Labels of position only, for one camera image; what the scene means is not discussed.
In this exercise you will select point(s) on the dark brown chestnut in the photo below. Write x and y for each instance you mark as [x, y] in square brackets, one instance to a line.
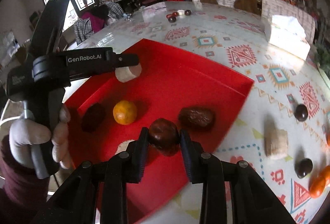
[163, 135]

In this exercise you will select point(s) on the left hand white glove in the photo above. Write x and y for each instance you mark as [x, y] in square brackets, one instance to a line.
[24, 133]

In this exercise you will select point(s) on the orange mandarin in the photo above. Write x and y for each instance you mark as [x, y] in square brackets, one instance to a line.
[320, 183]
[125, 112]

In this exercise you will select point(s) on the dark red jujube date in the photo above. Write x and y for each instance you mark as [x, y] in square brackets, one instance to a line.
[196, 118]

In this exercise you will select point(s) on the white tissue box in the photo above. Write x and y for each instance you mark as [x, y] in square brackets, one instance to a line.
[286, 33]

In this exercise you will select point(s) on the white bowl of greens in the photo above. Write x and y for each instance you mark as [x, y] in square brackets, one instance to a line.
[323, 58]

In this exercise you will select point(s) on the left forearm maroon sleeve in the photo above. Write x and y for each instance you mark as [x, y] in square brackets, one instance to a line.
[22, 194]

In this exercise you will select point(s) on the red shallow box tray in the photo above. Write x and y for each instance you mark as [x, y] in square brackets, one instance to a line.
[171, 79]

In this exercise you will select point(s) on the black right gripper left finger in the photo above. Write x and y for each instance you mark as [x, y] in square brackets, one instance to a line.
[76, 199]

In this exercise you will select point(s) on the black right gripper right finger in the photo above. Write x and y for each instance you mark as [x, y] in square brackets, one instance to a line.
[230, 190]

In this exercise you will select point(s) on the small snack pile far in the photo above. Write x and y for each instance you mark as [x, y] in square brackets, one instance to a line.
[178, 14]

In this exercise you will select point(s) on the dark red jujube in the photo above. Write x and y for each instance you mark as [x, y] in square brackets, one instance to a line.
[93, 117]

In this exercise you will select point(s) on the chair with white cover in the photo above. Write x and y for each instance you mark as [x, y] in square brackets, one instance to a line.
[280, 7]

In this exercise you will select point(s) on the patterned tablecloth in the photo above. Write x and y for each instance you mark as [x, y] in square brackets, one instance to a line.
[236, 39]

